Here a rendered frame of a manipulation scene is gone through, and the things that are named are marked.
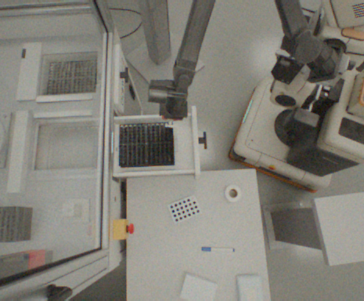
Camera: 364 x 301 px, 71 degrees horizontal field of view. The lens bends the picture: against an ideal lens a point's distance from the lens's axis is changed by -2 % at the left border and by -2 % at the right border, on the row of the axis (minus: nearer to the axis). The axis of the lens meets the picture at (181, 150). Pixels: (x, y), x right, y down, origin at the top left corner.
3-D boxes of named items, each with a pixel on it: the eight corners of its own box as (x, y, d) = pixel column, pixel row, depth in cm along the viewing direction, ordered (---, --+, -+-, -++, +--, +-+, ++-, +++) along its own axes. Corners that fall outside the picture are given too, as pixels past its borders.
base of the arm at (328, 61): (335, 78, 78) (344, 48, 81) (323, 62, 74) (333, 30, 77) (309, 84, 86) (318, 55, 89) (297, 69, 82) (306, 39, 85)
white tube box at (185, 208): (194, 194, 114) (194, 194, 110) (201, 213, 112) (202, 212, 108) (167, 205, 113) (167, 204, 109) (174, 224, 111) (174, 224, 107)
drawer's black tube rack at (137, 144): (173, 127, 114) (172, 121, 108) (174, 166, 110) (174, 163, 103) (122, 129, 114) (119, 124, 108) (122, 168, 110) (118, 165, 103)
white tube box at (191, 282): (216, 281, 105) (218, 284, 100) (210, 303, 103) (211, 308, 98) (185, 271, 106) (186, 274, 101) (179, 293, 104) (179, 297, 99)
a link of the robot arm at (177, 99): (189, 99, 82) (189, 84, 84) (167, 97, 80) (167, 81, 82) (184, 110, 88) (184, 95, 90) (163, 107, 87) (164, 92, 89)
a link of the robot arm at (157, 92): (191, 77, 76) (187, 65, 83) (151, 72, 74) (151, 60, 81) (183, 111, 84) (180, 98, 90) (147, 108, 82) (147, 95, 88)
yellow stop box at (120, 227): (130, 219, 104) (126, 219, 97) (130, 237, 102) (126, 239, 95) (117, 219, 104) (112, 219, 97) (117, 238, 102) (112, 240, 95)
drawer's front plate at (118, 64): (124, 58, 125) (119, 43, 115) (124, 114, 118) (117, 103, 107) (120, 58, 125) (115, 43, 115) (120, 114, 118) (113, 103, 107)
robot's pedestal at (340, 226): (301, 201, 188) (375, 187, 114) (311, 243, 180) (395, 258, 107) (261, 205, 187) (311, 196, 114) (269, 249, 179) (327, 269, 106)
